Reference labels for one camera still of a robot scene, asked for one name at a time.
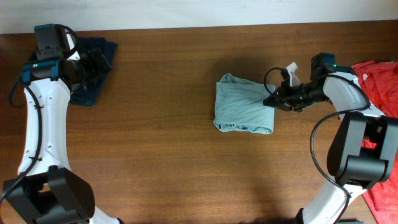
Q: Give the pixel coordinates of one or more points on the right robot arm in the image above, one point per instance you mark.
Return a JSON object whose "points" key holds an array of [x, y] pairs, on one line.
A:
{"points": [[364, 148]]}

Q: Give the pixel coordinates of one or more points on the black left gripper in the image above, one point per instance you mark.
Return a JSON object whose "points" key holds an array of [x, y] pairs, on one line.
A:
{"points": [[86, 59]]}

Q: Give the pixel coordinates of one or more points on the folded dark navy garment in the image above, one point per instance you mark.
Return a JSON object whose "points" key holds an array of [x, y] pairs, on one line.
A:
{"points": [[86, 94]]}

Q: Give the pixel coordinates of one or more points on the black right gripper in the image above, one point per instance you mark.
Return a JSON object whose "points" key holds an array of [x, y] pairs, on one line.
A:
{"points": [[283, 93]]}

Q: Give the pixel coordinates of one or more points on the light blue t-shirt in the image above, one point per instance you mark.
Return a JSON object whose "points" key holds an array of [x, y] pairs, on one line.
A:
{"points": [[239, 106]]}

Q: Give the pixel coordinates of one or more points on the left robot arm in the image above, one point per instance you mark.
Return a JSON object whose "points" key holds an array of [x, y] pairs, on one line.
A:
{"points": [[46, 190]]}

